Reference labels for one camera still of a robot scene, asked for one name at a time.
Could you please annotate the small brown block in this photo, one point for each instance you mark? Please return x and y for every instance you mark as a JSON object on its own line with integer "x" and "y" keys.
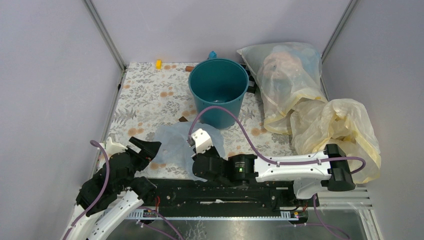
{"x": 182, "y": 119}

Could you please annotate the floral patterned table cloth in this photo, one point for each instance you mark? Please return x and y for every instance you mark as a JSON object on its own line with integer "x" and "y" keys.
{"x": 151, "y": 97}

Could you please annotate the small brown cylinder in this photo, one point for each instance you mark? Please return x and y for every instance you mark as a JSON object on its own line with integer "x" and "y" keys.
{"x": 189, "y": 68}

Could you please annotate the white slotted cable duct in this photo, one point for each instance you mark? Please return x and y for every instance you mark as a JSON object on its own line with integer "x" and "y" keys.
{"x": 221, "y": 214}

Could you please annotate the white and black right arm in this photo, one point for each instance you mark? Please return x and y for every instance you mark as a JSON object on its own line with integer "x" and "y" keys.
{"x": 309, "y": 173}

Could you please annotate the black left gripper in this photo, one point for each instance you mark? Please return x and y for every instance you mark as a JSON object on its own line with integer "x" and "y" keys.
{"x": 148, "y": 149}

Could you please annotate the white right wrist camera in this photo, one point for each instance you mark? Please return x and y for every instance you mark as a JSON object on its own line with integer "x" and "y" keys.
{"x": 201, "y": 141}

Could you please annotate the clear bag with stuffed items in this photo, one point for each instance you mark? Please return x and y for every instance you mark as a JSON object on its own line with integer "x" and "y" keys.
{"x": 286, "y": 73}

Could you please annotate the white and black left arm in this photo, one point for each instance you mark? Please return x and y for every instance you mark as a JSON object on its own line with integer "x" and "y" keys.
{"x": 114, "y": 191}

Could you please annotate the light blue plastic trash bag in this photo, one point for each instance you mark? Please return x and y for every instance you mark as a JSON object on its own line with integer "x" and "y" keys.
{"x": 175, "y": 152}

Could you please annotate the blue object behind bin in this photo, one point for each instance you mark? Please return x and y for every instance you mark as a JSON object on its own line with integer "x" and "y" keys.
{"x": 212, "y": 55}

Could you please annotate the small yellow block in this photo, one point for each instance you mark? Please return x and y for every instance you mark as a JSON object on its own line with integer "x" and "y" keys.
{"x": 158, "y": 64}

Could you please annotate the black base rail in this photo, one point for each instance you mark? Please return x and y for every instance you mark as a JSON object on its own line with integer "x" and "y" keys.
{"x": 195, "y": 194}

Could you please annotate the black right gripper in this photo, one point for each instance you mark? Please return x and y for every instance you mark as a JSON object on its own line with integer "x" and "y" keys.
{"x": 212, "y": 149}

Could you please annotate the teal plastic trash bin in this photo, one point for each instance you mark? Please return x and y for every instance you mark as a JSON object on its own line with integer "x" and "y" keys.
{"x": 218, "y": 82}

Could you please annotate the yellowish crumpled plastic bag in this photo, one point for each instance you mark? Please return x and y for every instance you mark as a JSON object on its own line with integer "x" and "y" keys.
{"x": 344, "y": 122}

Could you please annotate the black white checkered board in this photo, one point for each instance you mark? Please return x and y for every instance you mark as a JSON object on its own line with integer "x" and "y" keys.
{"x": 252, "y": 86}

